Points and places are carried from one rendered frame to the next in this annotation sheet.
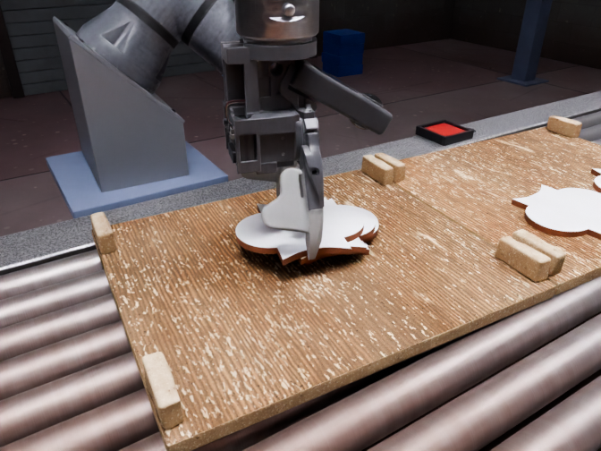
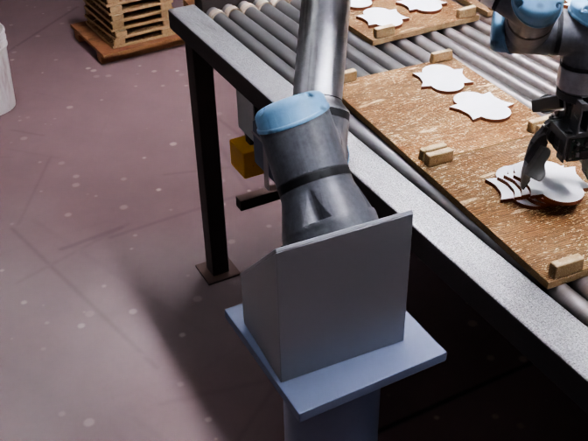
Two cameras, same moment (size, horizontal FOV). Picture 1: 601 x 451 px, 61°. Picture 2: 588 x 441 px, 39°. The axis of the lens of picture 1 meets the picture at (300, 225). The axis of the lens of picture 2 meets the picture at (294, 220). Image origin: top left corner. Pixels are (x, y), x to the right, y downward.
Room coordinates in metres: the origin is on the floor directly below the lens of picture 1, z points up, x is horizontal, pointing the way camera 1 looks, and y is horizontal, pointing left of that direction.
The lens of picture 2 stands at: (0.88, 1.35, 1.82)
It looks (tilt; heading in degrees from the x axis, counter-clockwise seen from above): 35 degrees down; 275
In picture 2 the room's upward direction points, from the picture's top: 1 degrees counter-clockwise
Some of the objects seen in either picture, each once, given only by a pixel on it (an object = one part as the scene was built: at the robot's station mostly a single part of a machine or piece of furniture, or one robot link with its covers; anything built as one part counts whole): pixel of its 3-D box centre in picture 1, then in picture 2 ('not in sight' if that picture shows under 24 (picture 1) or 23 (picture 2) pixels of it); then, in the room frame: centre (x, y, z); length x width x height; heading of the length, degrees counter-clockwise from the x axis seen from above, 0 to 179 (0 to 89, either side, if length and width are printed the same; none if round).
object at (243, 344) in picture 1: (303, 260); (554, 198); (0.49, 0.00, 0.93); 0.41 x 0.35 x 0.02; 118
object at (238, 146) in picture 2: not in sight; (248, 129); (1.15, -0.59, 0.74); 0.09 x 0.08 x 0.24; 122
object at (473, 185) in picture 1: (549, 187); (437, 108); (0.68, -0.37, 0.93); 0.41 x 0.35 x 0.02; 118
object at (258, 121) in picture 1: (272, 104); (574, 122); (0.49, 0.03, 1.11); 0.09 x 0.08 x 0.12; 106
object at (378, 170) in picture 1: (376, 169); (438, 157); (0.70, -0.11, 0.95); 0.06 x 0.02 x 0.03; 28
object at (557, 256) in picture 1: (536, 251); (541, 123); (0.47, -0.26, 0.95); 0.06 x 0.02 x 0.03; 28
